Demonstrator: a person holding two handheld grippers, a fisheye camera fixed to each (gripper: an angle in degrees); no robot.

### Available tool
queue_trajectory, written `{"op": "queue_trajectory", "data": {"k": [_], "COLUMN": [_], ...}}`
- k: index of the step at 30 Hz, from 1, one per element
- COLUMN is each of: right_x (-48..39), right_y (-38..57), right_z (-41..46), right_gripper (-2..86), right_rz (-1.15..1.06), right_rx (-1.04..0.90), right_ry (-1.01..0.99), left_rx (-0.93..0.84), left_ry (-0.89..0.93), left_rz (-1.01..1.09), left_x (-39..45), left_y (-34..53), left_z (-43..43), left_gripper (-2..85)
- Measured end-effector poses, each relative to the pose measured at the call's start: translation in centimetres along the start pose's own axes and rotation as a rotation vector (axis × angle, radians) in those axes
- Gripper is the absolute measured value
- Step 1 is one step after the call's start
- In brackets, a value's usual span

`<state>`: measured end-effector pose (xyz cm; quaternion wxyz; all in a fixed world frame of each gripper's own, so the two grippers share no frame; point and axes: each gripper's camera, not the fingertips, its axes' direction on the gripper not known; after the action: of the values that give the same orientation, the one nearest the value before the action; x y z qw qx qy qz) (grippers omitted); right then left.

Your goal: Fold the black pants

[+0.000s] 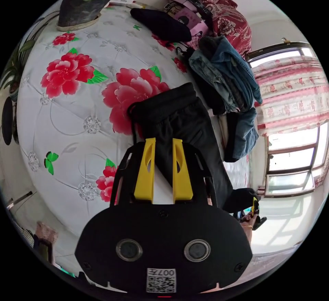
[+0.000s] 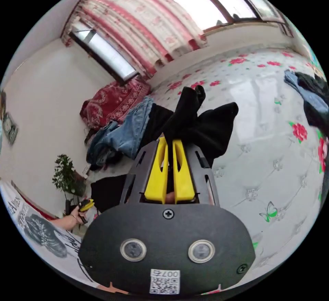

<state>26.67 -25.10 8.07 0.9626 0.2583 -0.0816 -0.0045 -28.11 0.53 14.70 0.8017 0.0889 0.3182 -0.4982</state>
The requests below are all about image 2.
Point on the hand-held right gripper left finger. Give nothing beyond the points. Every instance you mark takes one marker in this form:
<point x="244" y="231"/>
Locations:
<point x="155" y="177"/>

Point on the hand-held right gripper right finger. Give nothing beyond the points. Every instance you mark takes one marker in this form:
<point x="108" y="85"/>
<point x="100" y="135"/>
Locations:
<point x="183" y="177"/>

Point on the person's body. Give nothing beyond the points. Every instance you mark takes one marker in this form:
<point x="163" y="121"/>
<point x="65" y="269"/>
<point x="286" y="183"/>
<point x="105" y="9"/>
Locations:
<point x="38" y="231"/>

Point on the person's left forearm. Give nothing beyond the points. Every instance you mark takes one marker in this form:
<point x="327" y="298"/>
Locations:
<point x="60" y="221"/>

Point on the red striped curtain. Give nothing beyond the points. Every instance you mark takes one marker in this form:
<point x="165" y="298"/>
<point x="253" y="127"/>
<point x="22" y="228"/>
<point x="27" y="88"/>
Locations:
<point x="133" y="20"/>

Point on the pile of clothes with jeans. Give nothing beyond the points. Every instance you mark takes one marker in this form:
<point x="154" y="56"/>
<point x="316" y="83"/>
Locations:
<point x="128" y="131"/>

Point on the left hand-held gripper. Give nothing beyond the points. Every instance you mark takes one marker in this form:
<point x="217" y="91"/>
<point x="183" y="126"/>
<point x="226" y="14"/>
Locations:
<point x="82" y="217"/>

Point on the black pants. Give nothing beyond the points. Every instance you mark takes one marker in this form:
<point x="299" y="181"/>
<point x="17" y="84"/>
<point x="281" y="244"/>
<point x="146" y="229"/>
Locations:
<point x="205" y="131"/>

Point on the pile of dark clothes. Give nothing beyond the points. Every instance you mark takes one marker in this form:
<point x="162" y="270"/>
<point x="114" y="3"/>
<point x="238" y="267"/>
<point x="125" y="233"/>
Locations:
<point x="312" y="98"/>

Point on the bed with floral sheet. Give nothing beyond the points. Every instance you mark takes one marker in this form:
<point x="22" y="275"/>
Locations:
<point x="262" y="152"/>

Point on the small window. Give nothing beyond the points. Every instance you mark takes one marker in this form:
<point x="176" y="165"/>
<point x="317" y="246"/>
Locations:
<point x="102" y="49"/>

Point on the person's right hand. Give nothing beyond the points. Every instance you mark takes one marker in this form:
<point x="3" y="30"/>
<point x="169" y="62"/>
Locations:
<point x="113" y="289"/>

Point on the person's left hand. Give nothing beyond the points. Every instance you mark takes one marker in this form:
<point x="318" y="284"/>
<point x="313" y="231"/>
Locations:
<point x="75" y="216"/>

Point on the red patterned rolled blanket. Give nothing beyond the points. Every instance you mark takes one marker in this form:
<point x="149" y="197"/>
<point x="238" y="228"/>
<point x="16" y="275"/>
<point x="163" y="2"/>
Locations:
<point x="113" y="103"/>

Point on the potted green plant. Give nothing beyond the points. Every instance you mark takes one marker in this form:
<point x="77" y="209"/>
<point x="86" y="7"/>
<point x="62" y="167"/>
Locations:
<point x="66" y="175"/>

